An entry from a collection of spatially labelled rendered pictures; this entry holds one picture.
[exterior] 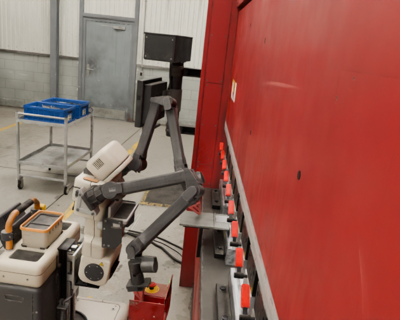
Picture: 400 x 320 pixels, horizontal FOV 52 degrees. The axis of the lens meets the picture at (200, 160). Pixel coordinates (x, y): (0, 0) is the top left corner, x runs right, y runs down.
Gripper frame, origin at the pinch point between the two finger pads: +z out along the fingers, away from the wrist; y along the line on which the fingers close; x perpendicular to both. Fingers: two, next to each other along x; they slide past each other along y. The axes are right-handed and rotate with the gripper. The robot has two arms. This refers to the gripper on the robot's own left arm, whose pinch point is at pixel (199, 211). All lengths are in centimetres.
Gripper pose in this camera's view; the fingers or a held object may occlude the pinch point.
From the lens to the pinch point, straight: 224.9
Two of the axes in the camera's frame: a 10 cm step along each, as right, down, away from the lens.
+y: 0.2, -2.9, 9.6
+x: -9.2, 3.8, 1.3
